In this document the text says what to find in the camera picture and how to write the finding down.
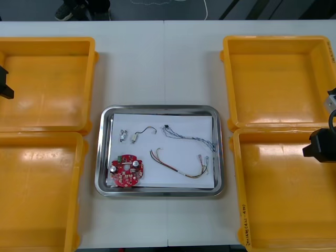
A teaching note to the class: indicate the person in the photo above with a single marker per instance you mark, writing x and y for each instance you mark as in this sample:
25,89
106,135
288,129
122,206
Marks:
78,10

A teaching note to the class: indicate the yellow-orange plastic bin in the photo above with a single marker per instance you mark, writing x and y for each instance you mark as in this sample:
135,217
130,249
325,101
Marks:
275,78
39,197
275,197
52,78

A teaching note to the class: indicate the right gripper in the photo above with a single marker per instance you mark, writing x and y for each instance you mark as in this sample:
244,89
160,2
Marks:
325,145

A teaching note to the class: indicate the white paper sheet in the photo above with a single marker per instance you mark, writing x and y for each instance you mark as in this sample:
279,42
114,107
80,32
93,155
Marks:
178,155

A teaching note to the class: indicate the steel tray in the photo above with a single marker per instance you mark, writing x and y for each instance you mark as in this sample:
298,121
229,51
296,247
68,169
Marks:
162,193

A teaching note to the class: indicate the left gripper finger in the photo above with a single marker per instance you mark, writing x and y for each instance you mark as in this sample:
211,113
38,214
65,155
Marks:
2,74
5,92

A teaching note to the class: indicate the round red circuit board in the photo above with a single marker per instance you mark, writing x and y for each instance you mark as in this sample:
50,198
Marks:
126,177

